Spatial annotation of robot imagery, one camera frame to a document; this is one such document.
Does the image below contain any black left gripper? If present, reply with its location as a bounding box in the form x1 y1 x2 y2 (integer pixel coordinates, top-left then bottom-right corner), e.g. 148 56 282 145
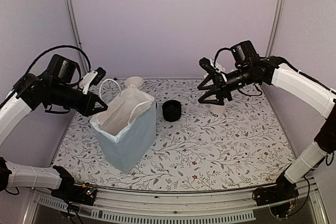
49 81 108 116

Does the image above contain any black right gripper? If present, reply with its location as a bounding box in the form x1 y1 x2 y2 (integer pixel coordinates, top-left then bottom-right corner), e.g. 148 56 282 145
197 65 254 106

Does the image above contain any white paper bag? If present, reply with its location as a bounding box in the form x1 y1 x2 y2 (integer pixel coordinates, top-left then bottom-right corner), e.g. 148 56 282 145
90 84 156 174

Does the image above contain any stack of black lids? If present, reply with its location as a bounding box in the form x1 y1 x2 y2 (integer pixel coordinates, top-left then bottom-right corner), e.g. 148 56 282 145
162 100 182 122

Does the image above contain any stack of paper cups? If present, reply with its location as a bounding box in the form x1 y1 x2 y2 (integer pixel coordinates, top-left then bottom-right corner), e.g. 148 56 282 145
124 76 144 91

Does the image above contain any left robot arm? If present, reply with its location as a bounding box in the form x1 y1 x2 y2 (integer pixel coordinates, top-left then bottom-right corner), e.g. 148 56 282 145
1 54 108 200

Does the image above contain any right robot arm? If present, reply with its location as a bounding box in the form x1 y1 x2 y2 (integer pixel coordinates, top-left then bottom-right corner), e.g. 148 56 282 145
197 40 335 201

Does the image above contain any white cup holding straws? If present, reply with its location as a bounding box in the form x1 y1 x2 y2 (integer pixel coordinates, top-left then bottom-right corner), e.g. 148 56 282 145
210 104 225 118

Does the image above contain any floral tablecloth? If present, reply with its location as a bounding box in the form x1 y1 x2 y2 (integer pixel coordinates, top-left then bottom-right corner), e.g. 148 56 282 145
54 79 295 191

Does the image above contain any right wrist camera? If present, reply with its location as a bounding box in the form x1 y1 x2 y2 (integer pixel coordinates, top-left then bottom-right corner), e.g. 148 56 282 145
199 57 227 82

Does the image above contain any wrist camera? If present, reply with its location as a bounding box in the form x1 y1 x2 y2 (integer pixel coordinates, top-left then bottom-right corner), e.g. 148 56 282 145
199 57 227 82
78 67 107 94

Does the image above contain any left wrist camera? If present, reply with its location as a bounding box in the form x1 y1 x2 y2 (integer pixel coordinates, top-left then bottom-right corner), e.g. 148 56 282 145
78 67 107 94

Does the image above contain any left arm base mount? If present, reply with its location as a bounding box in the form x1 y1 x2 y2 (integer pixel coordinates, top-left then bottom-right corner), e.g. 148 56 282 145
51 180 97 206

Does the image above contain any front aluminium rail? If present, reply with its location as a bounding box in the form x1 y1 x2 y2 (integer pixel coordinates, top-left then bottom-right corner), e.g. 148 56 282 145
23 177 330 223

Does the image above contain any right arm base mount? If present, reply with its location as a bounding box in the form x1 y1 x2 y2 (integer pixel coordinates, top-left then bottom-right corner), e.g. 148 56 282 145
252 176 311 220

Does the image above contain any right aluminium frame post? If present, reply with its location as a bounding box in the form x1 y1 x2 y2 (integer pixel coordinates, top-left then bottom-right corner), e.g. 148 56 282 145
265 0 285 57

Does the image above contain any aluminium frame post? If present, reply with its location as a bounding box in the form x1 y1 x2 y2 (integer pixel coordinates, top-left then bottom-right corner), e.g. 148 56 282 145
265 0 285 57
59 0 90 77

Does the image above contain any left aluminium frame post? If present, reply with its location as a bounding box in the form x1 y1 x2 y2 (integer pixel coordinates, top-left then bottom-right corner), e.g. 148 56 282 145
59 0 90 77

